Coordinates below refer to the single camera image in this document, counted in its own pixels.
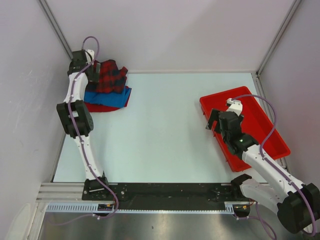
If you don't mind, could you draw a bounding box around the red black plaid skirt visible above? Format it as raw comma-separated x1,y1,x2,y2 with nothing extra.
85,59,128,94

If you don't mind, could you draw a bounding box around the red pleated skirt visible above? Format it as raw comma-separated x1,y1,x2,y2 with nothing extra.
84,86,129,113

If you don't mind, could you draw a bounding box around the blue skirt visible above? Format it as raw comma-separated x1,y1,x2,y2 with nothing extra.
84,86,132,108

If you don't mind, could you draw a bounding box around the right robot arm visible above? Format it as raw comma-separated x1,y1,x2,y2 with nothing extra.
206,109,320,234

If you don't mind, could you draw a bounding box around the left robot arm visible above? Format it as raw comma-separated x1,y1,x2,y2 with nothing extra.
56,48,111,200

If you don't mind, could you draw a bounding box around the red plastic bin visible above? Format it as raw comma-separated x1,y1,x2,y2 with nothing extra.
199,86,291,172

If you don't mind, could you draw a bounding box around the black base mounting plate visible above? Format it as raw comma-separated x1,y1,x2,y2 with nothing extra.
82,182,251,211

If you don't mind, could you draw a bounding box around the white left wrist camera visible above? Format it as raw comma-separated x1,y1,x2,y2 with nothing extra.
84,49,95,62

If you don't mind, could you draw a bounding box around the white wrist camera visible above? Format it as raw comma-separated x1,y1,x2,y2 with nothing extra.
84,49,95,62
226,98,243,116

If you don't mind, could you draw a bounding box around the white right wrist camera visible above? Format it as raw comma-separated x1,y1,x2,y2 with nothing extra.
226,98,243,116

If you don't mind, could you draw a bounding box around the aluminium frame rail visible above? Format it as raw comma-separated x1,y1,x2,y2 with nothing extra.
36,182,84,203

